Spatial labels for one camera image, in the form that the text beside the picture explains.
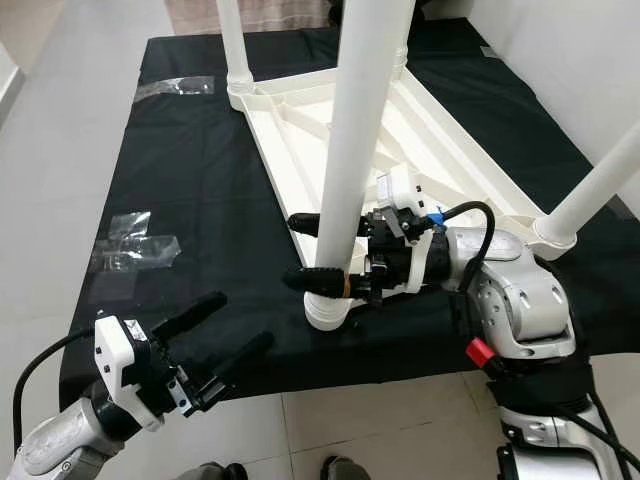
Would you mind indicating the grey robot left leg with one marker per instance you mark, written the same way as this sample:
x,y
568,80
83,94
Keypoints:
x,y
210,472

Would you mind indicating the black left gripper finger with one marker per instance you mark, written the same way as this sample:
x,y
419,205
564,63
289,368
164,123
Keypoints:
x,y
238,370
190,315

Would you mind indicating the beige striped cloth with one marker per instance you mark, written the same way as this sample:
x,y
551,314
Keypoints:
x,y
250,15

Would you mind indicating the white plastic table top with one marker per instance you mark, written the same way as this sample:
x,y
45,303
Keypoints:
x,y
290,150

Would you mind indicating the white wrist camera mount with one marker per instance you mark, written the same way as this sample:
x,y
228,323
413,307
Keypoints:
x,y
118,360
400,185

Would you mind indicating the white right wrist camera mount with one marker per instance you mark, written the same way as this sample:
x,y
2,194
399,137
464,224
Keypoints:
x,y
400,185

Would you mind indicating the red connector block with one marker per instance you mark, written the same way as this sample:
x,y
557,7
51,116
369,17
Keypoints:
x,y
480,352

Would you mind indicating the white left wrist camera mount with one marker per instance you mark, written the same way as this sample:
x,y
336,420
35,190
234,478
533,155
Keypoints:
x,y
118,360

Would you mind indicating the grey robot right leg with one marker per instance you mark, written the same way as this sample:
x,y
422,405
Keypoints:
x,y
345,470

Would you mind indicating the grey robot leg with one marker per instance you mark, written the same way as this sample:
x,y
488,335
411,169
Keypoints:
x,y
210,472
345,470

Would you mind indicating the black tablecloth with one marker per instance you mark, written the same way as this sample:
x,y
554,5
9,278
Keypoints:
x,y
210,200

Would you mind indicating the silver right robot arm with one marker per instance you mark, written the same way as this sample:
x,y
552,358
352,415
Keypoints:
x,y
525,300

